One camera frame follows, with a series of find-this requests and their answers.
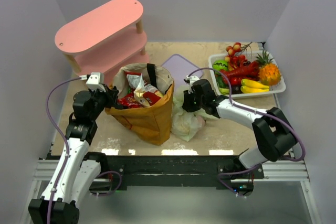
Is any light green plastic bag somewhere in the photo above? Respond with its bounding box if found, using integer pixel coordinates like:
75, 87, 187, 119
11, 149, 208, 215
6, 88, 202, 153
171, 85, 207, 142

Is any red toy apple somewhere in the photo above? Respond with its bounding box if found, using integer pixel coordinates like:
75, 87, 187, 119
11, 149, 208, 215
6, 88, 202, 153
229, 77, 242, 86

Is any lavender tray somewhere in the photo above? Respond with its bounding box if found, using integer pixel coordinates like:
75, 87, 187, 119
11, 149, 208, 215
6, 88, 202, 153
162, 54, 199, 89

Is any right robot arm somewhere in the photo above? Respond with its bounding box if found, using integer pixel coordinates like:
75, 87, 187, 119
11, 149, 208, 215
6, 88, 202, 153
182, 76, 298, 169

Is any yellow toy banana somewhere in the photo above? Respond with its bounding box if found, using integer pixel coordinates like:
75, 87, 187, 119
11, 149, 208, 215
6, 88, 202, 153
240, 86, 269, 93
241, 79, 269, 90

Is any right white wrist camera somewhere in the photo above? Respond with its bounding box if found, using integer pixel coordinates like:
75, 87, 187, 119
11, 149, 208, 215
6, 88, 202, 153
184, 75, 200, 87

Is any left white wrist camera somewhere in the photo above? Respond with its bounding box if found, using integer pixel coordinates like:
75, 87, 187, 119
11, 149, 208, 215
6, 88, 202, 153
79, 72, 106, 92

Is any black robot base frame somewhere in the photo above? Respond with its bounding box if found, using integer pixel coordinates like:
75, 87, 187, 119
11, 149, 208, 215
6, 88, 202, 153
84, 152, 264, 196

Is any red yellow berry sprig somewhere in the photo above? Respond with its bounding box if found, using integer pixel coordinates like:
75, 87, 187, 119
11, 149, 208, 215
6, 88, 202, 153
224, 42, 252, 63

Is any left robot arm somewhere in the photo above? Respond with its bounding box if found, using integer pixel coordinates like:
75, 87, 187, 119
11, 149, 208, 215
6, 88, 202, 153
28, 84, 119, 223

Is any red toy lobster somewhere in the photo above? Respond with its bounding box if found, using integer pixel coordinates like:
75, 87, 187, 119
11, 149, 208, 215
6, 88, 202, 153
220, 61, 259, 84

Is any dark purple toy plum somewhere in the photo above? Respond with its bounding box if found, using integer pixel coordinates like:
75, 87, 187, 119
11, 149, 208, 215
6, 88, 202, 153
232, 85, 242, 94

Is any white plastic basket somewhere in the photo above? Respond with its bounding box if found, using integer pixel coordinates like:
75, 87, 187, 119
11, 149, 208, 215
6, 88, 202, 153
208, 50, 286, 100

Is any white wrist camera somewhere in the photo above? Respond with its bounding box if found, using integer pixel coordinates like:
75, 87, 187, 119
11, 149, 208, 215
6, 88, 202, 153
79, 72, 106, 92
184, 75, 200, 87

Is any brown Trader Joe's bag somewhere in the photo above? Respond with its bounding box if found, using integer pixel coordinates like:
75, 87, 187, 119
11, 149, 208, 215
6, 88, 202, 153
105, 63, 174, 145

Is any toy pineapple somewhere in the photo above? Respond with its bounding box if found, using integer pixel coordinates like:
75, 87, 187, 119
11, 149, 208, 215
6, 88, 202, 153
256, 50, 281, 86

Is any red Chuba chips bag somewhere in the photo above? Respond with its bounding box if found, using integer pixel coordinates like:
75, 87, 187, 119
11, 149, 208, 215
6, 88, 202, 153
138, 91, 163, 107

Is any pink two-tier shelf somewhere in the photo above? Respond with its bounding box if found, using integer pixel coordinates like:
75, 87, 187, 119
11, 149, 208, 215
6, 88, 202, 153
55, 0, 149, 75

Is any green toy watermelon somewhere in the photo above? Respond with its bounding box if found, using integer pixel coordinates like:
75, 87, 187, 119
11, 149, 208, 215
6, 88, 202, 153
212, 60, 228, 71

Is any lower yellow toy banana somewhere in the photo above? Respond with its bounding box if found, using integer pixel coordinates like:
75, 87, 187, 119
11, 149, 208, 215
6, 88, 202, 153
240, 86, 269, 93

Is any upper yellow toy banana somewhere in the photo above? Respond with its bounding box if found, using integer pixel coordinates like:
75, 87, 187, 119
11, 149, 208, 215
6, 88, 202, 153
241, 79, 269, 90

